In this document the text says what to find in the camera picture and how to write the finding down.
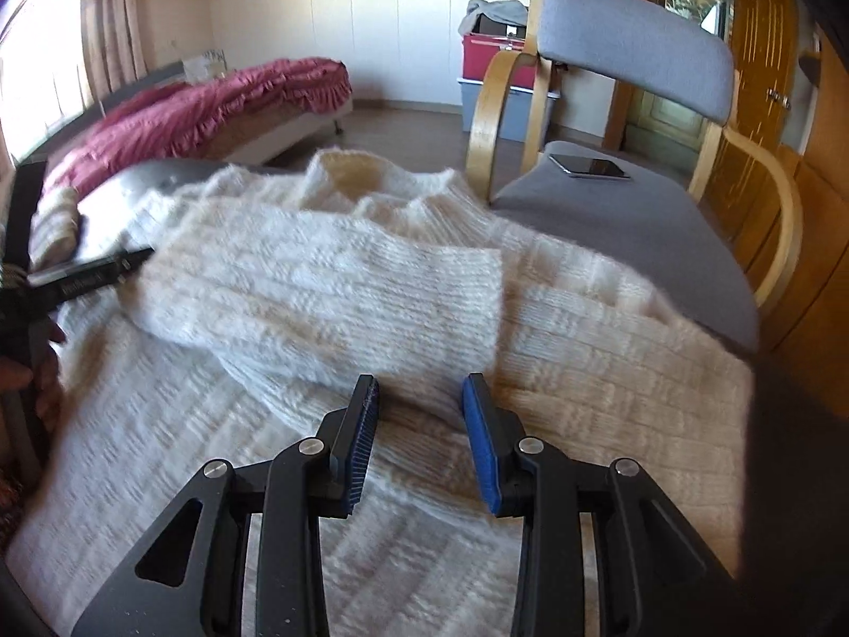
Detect wooden wardrobe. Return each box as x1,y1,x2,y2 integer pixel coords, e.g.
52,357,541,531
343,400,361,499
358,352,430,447
703,0,849,412

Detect folded beige cloth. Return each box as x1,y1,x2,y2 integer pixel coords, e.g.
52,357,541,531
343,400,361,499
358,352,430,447
30,186,84,266

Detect black smartphone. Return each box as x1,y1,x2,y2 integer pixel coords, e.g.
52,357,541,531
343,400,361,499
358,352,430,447
548,152,633,182

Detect red ruffled bedspread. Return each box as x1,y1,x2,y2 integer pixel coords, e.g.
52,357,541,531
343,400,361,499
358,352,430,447
41,57,354,203

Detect grey garment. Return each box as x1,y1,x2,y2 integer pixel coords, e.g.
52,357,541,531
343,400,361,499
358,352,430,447
459,0,532,37

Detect person's left hand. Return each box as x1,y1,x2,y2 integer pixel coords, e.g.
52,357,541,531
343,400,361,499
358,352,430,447
0,322,67,429

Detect white knit sweater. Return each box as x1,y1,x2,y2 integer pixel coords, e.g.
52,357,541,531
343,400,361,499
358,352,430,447
6,148,757,637

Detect red fabric storage box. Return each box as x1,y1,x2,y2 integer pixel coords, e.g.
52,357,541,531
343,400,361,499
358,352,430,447
462,32,532,84

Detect tissue box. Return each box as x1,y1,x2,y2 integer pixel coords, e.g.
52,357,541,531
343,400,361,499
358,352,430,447
180,48,230,77

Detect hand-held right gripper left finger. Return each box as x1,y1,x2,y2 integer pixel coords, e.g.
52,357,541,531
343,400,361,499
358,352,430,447
70,373,382,637

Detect glass cabinet door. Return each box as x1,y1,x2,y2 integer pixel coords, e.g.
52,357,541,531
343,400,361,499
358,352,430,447
627,0,737,147

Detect grey plastic storage bin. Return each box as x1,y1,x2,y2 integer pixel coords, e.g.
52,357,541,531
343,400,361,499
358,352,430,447
456,76,565,143

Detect beige curtain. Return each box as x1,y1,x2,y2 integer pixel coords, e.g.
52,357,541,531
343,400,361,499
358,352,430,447
76,0,150,97

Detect window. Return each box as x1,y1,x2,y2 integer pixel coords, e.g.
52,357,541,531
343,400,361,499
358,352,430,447
0,0,90,160

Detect grey wooden armchair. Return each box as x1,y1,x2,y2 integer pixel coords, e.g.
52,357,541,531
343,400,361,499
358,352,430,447
464,0,803,352

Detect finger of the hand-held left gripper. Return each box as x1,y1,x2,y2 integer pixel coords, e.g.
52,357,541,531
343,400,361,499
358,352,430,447
96,247,157,274

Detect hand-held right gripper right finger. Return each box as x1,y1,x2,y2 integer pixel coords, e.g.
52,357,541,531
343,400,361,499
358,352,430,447
462,373,750,637

